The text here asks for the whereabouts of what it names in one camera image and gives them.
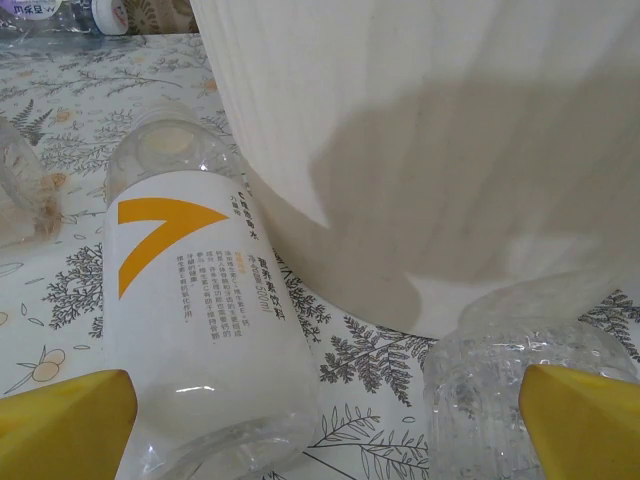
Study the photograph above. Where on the floral tablecloth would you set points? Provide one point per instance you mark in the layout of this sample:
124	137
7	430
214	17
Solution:
75	100

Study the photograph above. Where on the white plastic bin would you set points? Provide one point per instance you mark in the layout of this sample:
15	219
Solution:
400	125

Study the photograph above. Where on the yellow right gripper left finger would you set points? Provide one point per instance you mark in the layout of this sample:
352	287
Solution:
60	430

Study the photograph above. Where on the bottle white label orange mark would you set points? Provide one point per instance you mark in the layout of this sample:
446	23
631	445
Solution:
200	310

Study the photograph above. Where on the clear bottle peach liquid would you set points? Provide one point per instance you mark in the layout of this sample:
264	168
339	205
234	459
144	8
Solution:
20	170

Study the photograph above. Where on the clear bottle blue label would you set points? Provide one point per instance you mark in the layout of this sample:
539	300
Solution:
475	400

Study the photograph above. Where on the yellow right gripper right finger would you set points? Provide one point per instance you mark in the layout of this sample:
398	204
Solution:
590	430

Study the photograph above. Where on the clear bottle purple label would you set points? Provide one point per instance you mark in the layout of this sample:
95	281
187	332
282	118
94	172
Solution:
30	10

